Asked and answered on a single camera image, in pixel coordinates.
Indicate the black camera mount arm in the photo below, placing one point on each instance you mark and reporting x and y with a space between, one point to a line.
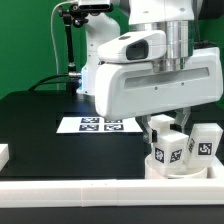
72 17

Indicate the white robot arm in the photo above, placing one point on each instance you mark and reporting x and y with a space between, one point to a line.
110 19

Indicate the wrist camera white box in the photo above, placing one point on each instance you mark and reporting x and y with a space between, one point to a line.
133 47

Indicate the white front fence bar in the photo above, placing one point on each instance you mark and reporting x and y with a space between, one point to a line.
95 193

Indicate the white marker base plate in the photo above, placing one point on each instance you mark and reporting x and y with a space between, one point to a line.
72 125

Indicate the white left fence piece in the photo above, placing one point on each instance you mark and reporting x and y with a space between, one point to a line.
4 155

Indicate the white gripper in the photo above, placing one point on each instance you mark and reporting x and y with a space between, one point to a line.
132 90

